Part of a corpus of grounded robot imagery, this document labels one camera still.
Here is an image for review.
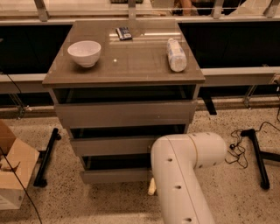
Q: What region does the black right stand foot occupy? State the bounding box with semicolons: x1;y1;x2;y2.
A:
241;129;280;190

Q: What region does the grey drawer cabinet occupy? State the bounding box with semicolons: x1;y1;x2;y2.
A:
41;19;207;185

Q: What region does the grey drawer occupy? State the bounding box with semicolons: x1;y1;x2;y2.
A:
70;136;158;157
55;101;197;129
80;153;151;184

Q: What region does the black cable over box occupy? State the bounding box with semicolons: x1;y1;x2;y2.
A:
0;148;42;224

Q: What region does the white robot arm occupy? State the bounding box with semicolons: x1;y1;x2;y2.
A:
150;132;227;224

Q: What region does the grey top drawer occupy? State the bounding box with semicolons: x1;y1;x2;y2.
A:
55;101;197;129

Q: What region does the black stand foot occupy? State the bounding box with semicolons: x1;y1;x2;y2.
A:
33;128;61;187
241;129;280;190

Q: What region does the cardboard box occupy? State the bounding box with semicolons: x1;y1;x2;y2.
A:
0;121;39;210

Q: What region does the grey horizontal rail beam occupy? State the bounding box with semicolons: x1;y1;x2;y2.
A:
0;66;280;94

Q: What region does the grey middle drawer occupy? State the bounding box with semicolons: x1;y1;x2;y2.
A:
70;136;158;157

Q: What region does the grey bottom drawer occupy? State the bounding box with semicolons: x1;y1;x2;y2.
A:
80;153;151;184

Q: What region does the white plastic bottle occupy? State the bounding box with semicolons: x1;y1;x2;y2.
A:
166;38;186;72

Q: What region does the white ceramic bowl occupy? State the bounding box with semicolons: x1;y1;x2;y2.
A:
67;40;102;67

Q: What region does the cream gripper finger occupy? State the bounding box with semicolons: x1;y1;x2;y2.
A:
148;178;157;196

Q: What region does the black left stand foot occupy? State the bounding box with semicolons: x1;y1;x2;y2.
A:
33;128;61;187

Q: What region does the black tangled floor cable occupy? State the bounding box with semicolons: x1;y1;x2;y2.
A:
225;129;249;170

